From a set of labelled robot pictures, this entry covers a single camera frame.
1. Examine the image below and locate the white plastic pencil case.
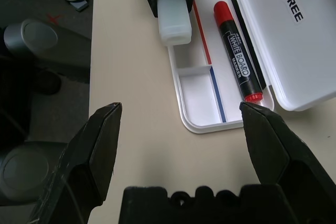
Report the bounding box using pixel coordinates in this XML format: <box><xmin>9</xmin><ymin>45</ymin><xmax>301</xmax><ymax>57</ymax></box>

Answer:
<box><xmin>167</xmin><ymin>0</ymin><xmax>336</xmax><ymax>134</ymax></box>

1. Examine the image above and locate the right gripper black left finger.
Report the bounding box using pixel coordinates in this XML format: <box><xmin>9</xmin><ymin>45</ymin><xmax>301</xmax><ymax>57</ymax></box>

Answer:
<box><xmin>28</xmin><ymin>102</ymin><xmax>123</xmax><ymax>224</ymax></box>

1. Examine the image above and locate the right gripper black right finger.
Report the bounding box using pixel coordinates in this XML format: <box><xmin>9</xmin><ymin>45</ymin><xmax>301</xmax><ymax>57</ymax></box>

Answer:
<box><xmin>239</xmin><ymin>102</ymin><xmax>336</xmax><ymax>224</ymax></box>

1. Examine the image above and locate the translucent highlighter with green cap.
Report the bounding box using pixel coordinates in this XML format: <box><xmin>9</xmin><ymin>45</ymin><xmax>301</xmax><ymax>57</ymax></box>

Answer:
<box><xmin>154</xmin><ymin>0</ymin><xmax>192</xmax><ymax>46</ymax></box>

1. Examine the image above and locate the red black whiteboard marker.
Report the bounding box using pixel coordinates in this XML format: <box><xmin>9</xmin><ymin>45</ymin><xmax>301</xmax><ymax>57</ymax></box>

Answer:
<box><xmin>213</xmin><ymin>1</ymin><xmax>264</xmax><ymax>103</ymax></box>

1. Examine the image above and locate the blue grey floor block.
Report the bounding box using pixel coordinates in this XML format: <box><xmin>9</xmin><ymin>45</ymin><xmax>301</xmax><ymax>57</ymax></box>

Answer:
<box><xmin>70</xmin><ymin>0</ymin><xmax>90</xmax><ymax>13</ymax></box>

